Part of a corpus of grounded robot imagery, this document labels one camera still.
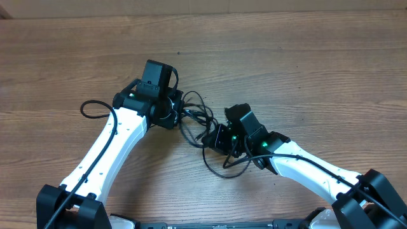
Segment thick black USB cable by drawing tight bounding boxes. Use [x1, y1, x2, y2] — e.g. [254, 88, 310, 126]
[177, 90, 219, 149]

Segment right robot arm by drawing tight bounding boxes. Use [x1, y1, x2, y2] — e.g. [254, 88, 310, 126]
[202, 104, 406, 229]

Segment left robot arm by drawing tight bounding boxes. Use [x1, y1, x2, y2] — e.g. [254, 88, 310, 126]
[36, 60, 183, 228]

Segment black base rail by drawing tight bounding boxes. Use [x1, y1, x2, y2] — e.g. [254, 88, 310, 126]
[135, 219, 302, 229]

